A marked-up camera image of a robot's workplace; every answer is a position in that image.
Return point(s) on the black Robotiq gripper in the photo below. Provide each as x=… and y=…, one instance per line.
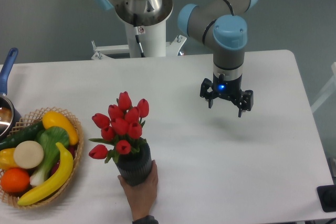
x=227, y=90

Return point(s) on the red tulip bouquet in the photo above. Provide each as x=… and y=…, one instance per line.
x=121, y=130

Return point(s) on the dark grey ribbed vase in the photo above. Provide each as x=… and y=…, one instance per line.
x=136, y=168

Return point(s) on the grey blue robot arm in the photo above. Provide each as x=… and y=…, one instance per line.
x=219, y=26

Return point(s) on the dark sleeve forearm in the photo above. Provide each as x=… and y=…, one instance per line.
x=146, y=220

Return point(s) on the bare human hand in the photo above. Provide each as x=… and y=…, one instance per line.
x=141, y=197

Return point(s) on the black device at edge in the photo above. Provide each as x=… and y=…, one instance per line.
x=326, y=196

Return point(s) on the red plastic fruit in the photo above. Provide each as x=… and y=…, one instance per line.
x=72, y=150

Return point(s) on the yellow plastic banana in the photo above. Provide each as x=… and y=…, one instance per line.
x=53, y=183

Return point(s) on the green plastic bok choy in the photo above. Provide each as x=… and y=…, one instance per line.
x=48, y=139

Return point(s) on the woven wicker basket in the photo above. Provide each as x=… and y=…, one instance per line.
x=34, y=117

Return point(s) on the green plastic cucumber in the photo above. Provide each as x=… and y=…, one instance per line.
x=28, y=133

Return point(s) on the beige round disc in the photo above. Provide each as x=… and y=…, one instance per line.
x=28, y=154

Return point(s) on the yellow plastic bell pepper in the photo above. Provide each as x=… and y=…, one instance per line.
x=7, y=159

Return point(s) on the orange plastic orange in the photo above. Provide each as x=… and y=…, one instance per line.
x=15, y=180

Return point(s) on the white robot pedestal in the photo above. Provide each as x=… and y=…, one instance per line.
x=145, y=26

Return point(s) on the white frame at right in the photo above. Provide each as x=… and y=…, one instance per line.
x=325, y=92

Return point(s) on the blue handled saucepan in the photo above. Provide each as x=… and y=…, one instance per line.
x=9, y=115

